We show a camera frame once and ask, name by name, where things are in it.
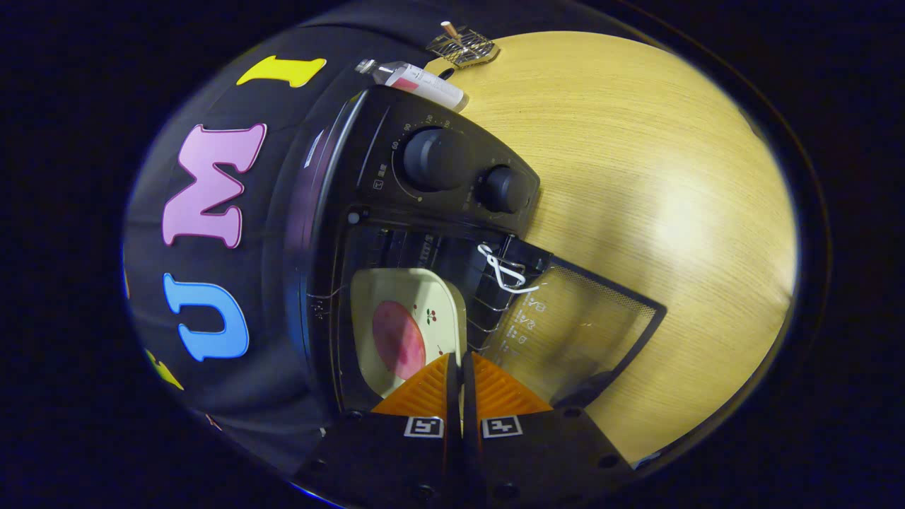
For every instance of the black toaster oven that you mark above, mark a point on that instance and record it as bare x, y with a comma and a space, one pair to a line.
438, 159

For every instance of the pink ham slice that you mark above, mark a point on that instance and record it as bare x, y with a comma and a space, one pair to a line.
399, 339

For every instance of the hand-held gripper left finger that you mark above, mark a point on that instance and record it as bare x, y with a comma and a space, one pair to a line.
396, 452

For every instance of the cream square plate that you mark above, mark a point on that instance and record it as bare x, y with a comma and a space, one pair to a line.
438, 290

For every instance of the clear bottle with pink label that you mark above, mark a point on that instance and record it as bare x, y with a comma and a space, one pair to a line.
424, 83

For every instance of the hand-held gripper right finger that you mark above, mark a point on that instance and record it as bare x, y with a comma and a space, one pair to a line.
544, 452

